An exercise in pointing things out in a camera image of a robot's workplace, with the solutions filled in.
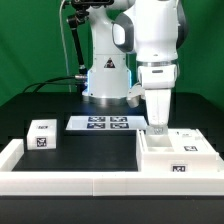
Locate grey hanging cable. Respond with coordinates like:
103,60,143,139
58,0,73,94

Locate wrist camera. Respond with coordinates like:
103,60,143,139
126,83,145,108

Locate white U-shaped obstacle fence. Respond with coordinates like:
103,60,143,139
0,139,224,196

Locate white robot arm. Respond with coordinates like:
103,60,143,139
68,0,186,135

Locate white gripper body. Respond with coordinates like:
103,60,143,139
138,64,178,127

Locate white cabinet body box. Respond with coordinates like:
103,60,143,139
136,130,221,173

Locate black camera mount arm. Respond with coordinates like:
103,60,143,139
65,0,114,81

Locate white base tag plate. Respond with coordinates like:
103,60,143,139
66,116,147,131

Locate small white cabinet top block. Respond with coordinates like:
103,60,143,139
27,119,57,150

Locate black cables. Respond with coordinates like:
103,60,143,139
22,75,88,94

